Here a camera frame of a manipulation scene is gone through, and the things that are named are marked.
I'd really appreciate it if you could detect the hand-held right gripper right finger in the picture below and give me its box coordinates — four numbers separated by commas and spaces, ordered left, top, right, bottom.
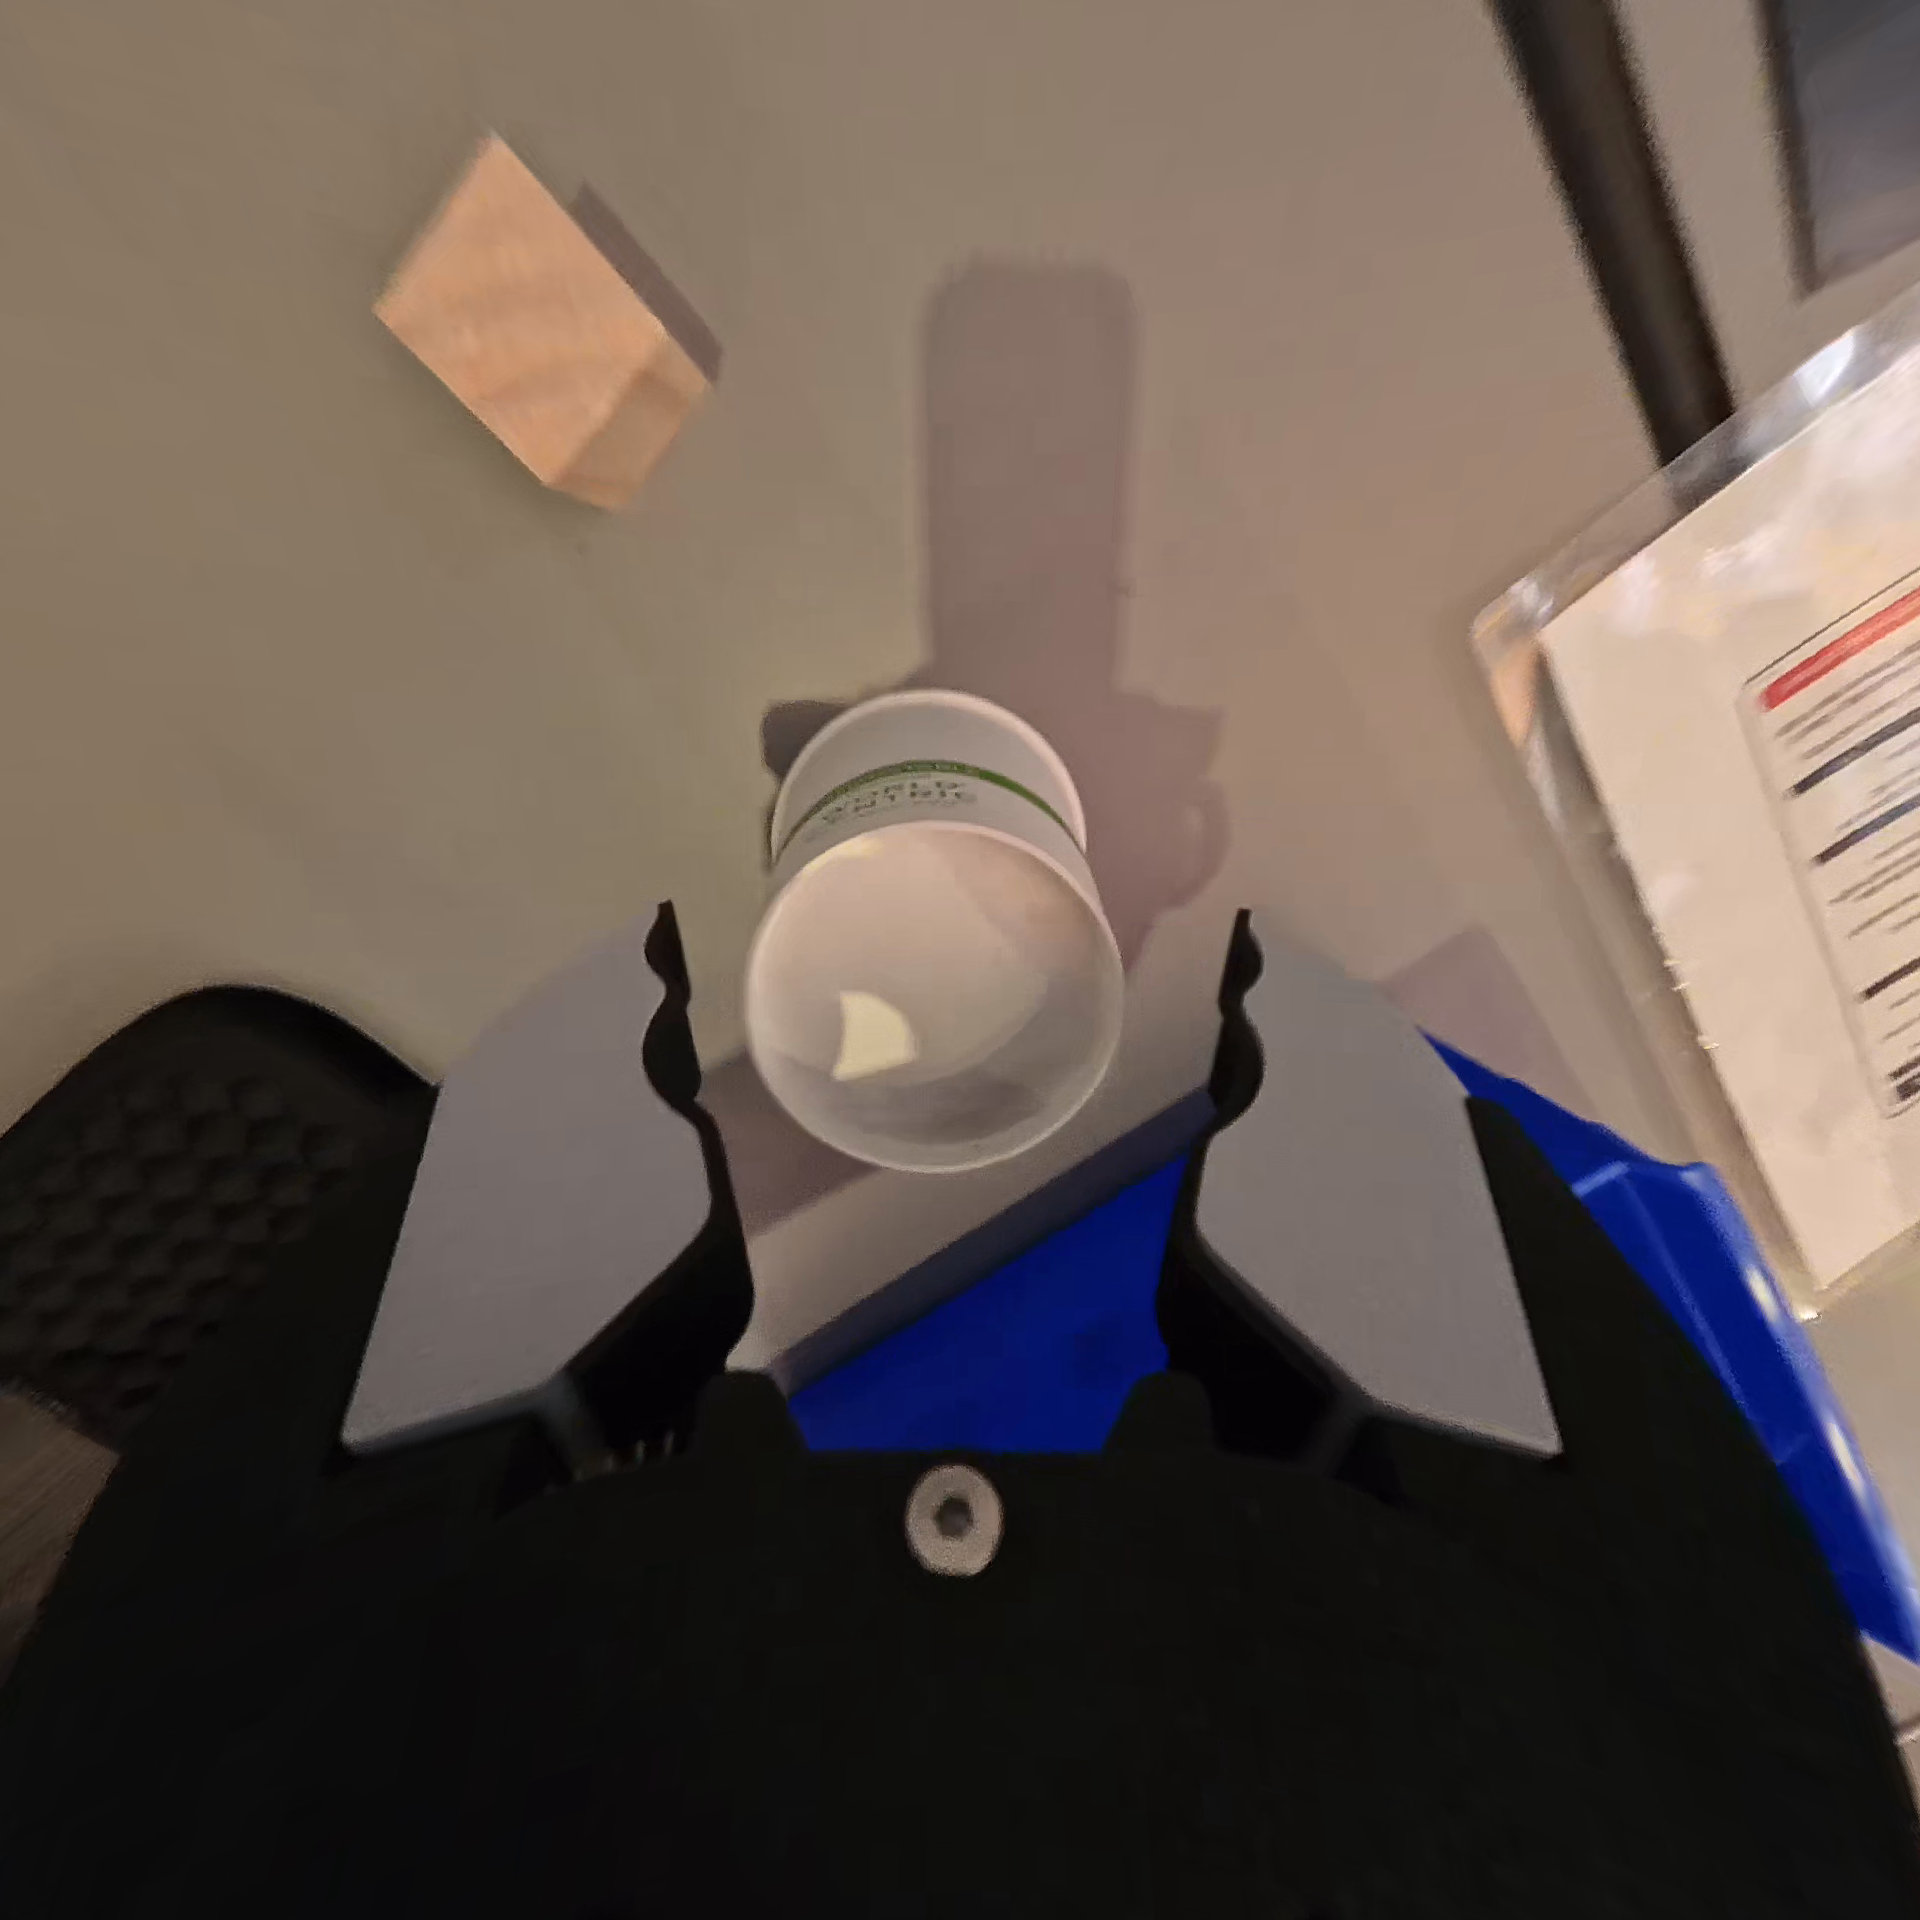
1162, 903, 1566, 1502

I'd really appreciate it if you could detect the black table cable hatch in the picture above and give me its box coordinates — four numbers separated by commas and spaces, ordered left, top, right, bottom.
1750, 0, 1920, 297

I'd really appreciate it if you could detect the black mesh pad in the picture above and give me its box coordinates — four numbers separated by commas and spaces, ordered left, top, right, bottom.
0, 982, 442, 1464

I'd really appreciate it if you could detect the blue plastic bin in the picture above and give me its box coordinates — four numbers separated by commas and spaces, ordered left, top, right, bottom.
773, 1030, 1920, 1664

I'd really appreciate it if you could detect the white paper cup green band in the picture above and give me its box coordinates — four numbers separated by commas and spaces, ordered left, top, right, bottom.
743, 687, 1130, 1175

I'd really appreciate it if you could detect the acrylic sheet with printed paper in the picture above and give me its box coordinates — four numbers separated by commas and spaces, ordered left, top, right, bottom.
1470, 277, 1920, 1296

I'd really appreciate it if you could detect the wooden cube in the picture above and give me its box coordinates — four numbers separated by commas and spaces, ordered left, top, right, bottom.
373, 128, 725, 514

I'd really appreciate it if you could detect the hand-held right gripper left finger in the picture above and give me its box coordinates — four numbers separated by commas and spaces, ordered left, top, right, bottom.
343, 901, 757, 1478

